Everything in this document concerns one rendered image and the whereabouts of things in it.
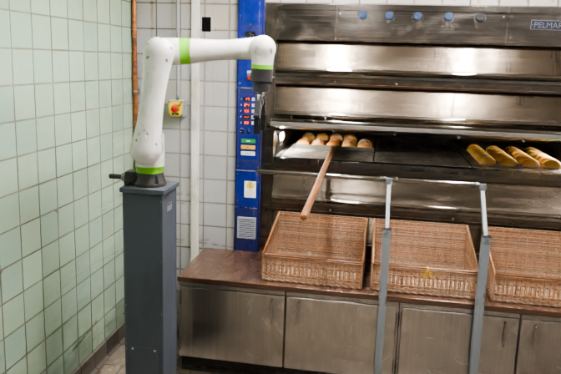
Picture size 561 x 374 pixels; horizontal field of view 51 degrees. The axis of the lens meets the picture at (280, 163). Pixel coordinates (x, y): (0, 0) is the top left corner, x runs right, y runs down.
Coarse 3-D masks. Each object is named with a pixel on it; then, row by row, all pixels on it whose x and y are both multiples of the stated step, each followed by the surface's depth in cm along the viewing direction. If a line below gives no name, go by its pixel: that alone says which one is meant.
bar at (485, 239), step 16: (304, 176) 320; (336, 176) 316; (352, 176) 315; (368, 176) 314; (384, 176) 313; (480, 192) 305; (384, 240) 295; (384, 256) 296; (480, 256) 289; (384, 272) 298; (480, 272) 289; (384, 288) 299; (480, 288) 291; (384, 304) 300; (480, 304) 292; (384, 320) 302; (480, 320) 293; (480, 336) 295
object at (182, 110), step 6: (168, 102) 357; (174, 102) 356; (180, 102) 355; (186, 102) 361; (168, 108) 358; (180, 108) 356; (186, 108) 362; (168, 114) 358; (174, 114) 357; (180, 114) 357; (186, 114) 363
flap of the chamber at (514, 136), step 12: (372, 132) 346; (384, 132) 340; (396, 132) 334; (408, 132) 328; (420, 132) 327; (432, 132) 326; (444, 132) 325; (456, 132) 324; (468, 132) 323; (480, 132) 322; (492, 132) 321
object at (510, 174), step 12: (276, 156) 364; (348, 168) 352; (360, 168) 351; (372, 168) 350; (384, 168) 349; (396, 168) 347; (408, 168) 346; (420, 168) 345; (432, 168) 344; (444, 168) 343; (456, 168) 342; (468, 168) 343; (480, 168) 344; (552, 180) 334
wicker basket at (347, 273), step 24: (288, 216) 360; (312, 216) 357; (336, 216) 354; (288, 240) 358; (312, 240) 356; (336, 240) 353; (360, 240) 351; (264, 264) 322; (288, 264) 317; (312, 264) 314; (336, 264) 311; (360, 264) 309; (360, 288) 311
